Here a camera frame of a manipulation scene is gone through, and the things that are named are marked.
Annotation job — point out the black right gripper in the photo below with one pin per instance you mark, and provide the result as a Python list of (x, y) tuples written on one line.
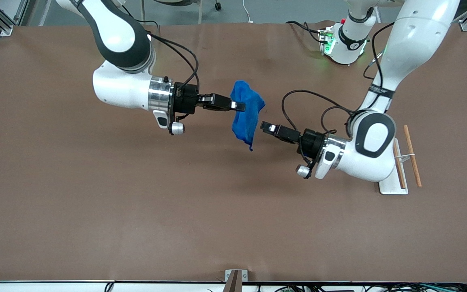
[(185, 99)]

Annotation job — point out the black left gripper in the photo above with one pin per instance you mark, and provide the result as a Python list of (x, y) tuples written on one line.
[(312, 142)]

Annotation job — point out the blue microfiber towel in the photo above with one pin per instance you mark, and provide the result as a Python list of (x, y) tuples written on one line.
[(247, 113)]

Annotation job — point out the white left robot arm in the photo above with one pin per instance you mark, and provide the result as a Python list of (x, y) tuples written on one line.
[(403, 52)]

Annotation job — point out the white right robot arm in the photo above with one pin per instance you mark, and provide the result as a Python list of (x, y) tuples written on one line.
[(120, 44)]

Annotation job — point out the brown table cover sheet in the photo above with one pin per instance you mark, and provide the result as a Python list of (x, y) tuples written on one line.
[(233, 202)]

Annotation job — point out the black chair caster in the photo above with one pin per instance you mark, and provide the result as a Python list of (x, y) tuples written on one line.
[(217, 6)]

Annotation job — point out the white rack with wooden bars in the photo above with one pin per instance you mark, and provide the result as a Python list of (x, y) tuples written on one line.
[(414, 162)]

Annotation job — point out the metal bracket with brown post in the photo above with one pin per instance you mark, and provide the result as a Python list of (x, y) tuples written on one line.
[(234, 278)]

